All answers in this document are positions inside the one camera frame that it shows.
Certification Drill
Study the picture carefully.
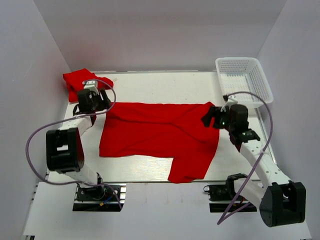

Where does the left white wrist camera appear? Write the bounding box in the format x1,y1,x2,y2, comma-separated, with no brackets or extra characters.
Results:
83,80,99,95

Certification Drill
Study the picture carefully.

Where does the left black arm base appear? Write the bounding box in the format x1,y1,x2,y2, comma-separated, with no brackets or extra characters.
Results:
72,184,126,212

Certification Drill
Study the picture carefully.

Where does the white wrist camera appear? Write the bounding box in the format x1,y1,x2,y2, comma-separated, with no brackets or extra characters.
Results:
220,94,238,112
83,80,99,95

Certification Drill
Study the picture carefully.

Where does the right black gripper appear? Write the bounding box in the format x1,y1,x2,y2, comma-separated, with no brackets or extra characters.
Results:
200,105,235,132

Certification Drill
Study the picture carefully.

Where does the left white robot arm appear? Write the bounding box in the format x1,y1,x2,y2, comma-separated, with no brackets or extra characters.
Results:
46,89,112,200

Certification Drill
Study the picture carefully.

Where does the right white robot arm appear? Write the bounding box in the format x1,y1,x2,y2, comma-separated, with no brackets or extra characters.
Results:
201,104,306,227

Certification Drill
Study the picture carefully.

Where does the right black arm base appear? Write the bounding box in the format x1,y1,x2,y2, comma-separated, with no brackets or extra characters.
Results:
203,173,257,213

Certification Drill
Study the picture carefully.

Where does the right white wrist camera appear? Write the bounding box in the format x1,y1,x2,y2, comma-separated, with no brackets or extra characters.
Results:
220,94,238,112

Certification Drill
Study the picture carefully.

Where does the folded red t shirt stack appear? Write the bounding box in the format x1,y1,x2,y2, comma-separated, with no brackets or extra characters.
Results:
62,68,114,103

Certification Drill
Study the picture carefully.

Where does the white plastic basket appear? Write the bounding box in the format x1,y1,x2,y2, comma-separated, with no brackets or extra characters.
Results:
215,57,274,109

